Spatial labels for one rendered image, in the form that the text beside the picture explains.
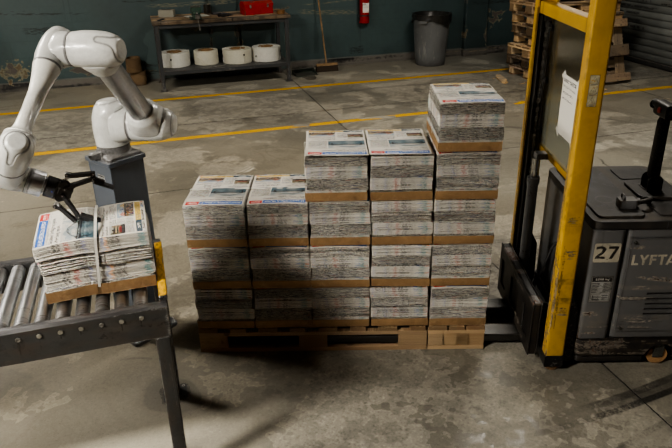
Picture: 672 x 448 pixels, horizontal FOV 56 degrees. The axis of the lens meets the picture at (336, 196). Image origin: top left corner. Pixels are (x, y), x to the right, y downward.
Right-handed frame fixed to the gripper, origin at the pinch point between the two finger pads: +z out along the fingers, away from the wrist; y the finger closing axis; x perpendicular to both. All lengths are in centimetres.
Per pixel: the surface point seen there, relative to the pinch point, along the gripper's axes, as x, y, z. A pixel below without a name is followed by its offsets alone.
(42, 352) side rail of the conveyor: 28, 46, -4
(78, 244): 14.1, 11.5, -4.3
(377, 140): -42, -53, 108
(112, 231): 10.0, 5.2, 5.1
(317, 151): -37, -39, 81
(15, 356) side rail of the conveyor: 28, 49, -11
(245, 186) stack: -65, -4, 66
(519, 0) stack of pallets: -551, -230, 459
